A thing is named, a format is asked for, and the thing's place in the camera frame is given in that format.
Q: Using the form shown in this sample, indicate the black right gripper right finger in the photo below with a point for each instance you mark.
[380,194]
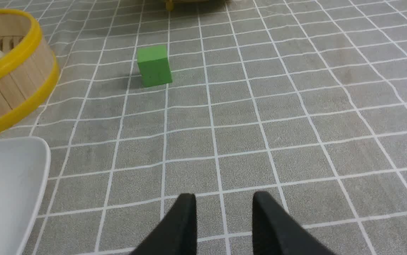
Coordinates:
[275,232]

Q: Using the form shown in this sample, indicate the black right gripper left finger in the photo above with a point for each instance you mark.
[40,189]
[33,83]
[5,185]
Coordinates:
[176,233]

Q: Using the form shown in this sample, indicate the white square plate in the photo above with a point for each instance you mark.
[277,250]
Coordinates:
[24,170]

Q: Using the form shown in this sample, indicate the grey checkered tablecloth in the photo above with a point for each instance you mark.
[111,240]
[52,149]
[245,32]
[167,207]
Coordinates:
[304,99]

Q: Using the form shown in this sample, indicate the green cube block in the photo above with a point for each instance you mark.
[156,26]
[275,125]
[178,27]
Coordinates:
[154,65]

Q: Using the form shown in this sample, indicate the bamboo steamer basket yellow rim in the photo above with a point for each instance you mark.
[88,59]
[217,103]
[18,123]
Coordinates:
[29,70]

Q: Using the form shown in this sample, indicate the bamboo steamer lid yellow rim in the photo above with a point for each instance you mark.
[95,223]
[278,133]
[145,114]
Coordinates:
[193,5]

